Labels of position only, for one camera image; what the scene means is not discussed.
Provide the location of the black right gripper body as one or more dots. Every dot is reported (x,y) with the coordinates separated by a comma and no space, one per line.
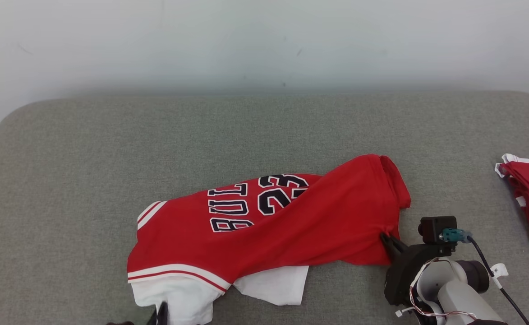
(404,275)

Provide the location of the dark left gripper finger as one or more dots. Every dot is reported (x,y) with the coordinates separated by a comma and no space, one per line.
(162,316)

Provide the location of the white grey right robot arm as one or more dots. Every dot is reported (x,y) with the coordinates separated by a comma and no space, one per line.
(458,293)

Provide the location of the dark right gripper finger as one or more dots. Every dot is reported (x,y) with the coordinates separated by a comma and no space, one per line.
(393,250)
(400,244)

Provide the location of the red Bulls jersey white trim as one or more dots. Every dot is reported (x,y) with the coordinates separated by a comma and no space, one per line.
(327,221)

